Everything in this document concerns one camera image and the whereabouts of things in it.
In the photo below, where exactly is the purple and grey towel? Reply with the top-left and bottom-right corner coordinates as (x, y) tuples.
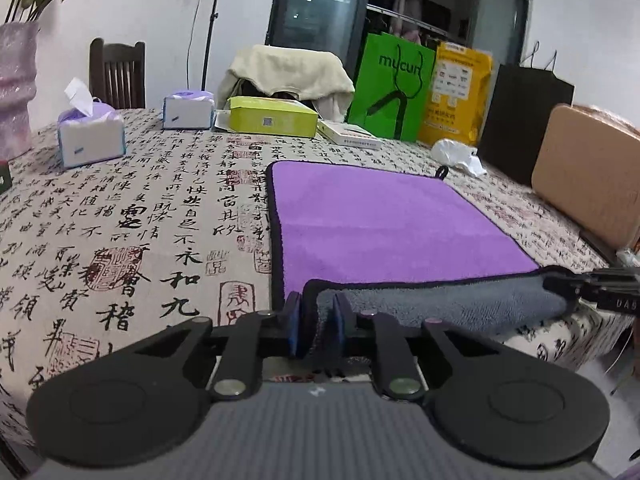
(266, 160), (575, 356)

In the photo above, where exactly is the pink hard case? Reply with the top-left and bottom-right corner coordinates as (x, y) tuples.
(532, 104), (639, 250)

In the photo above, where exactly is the calligraphy print tablecloth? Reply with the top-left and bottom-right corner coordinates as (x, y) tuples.
(0, 104), (637, 451)

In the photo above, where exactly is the crumpled white tissue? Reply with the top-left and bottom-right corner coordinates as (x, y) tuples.
(431, 139), (487, 178)

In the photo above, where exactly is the white flat box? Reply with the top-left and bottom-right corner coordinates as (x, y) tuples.
(317, 119), (383, 150)

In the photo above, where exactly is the black paper bag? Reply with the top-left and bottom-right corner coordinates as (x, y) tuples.
(477, 55), (575, 186)

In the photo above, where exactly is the lime green box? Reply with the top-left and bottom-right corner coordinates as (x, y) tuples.
(228, 96), (318, 139)

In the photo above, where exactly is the purple white tissue pack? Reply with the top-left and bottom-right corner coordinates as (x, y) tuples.
(162, 90), (216, 130)

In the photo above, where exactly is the yellow plastic bag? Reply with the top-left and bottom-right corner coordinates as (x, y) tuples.
(416, 42), (494, 146)

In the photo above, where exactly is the green mucun paper bag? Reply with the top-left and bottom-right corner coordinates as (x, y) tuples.
(347, 34), (436, 142)

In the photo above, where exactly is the cream cloth covered chair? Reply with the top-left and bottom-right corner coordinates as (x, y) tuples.
(216, 44), (355, 122)

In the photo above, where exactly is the purple tissue pack with tissue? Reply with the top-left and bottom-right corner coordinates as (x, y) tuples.
(58, 78), (126, 169)

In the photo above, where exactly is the dark wooden chair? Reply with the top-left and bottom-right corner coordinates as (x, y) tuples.
(89, 38), (146, 110)

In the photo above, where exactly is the red and green box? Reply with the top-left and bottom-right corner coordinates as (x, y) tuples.
(0, 160), (12, 194)

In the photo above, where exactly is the studio light on stand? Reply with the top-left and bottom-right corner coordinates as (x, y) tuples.
(186, 0), (219, 91)

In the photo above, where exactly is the black framed glass door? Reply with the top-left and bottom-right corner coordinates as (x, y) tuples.
(266, 0), (530, 78)

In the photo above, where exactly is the pink textured vase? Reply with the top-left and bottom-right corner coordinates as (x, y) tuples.
(0, 22), (38, 160)

